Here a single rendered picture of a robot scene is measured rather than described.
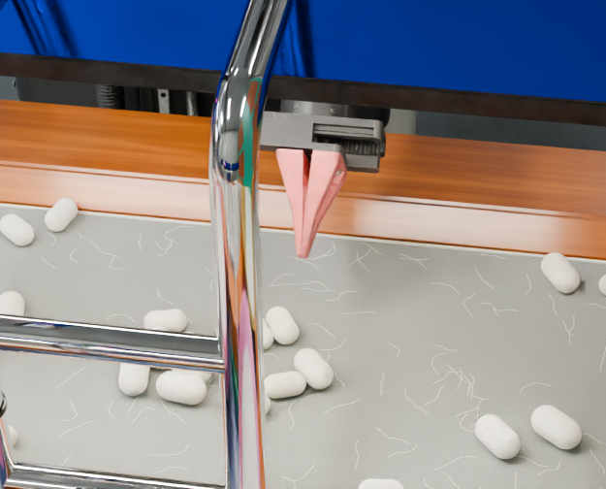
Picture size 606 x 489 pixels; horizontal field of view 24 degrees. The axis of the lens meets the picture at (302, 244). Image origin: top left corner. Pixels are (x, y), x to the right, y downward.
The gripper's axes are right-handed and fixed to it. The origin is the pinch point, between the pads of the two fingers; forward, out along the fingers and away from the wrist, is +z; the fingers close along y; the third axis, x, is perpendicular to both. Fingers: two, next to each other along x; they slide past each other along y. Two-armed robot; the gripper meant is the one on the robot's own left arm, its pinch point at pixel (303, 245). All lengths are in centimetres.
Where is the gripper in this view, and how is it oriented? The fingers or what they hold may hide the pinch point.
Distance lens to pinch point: 103.9
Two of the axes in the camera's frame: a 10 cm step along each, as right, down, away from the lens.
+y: 9.9, 0.9, -1.2
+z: -1.1, 9.8, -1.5
